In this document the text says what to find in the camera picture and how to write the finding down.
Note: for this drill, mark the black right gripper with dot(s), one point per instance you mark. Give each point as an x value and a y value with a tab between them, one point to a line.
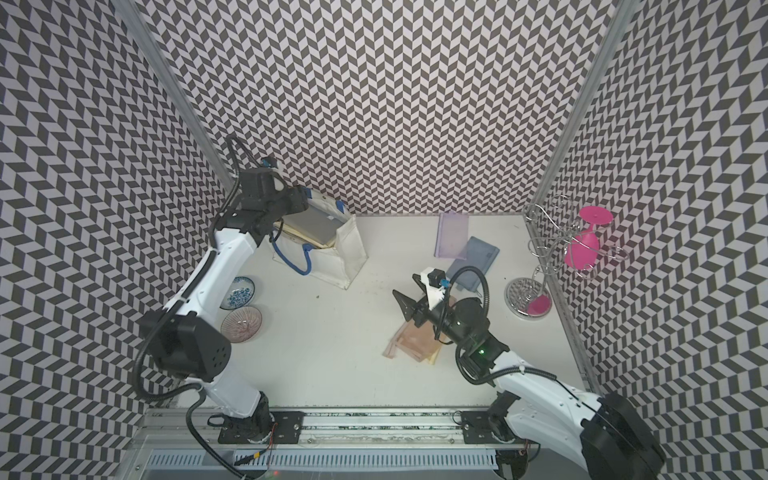
410	309

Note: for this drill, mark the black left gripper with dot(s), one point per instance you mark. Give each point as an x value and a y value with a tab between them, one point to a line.
296	197

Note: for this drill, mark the grey mesh pouch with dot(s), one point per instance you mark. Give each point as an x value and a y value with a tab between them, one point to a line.
314	226

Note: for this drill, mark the white canvas bag blue handles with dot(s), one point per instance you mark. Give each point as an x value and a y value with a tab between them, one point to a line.
338	265

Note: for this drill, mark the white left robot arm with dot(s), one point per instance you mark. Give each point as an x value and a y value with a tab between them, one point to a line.
182	347

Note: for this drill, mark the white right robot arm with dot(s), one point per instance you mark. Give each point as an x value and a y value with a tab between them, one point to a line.
604	435

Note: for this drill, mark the small yellow pouch under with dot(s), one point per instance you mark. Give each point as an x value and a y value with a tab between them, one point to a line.
433	356

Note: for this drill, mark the dark blue flat pouch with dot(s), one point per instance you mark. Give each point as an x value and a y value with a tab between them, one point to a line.
477	253

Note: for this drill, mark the lilac mesh pouch rear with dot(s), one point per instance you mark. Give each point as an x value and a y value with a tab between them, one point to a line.
452	235

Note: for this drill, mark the blue patterned ceramic bowl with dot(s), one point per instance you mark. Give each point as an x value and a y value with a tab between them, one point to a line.
239	294

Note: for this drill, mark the pink glass dish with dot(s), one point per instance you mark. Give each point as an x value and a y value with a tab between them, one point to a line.
241	324

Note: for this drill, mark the magenta plastic wine glass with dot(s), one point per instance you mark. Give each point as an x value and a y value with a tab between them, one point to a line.
583	249

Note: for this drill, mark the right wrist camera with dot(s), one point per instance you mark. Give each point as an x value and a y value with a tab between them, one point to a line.
436	286

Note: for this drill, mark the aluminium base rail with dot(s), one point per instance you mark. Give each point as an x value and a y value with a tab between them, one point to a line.
356	427

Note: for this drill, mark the silver wire glass rack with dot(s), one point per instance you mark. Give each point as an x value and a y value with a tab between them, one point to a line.
550	249

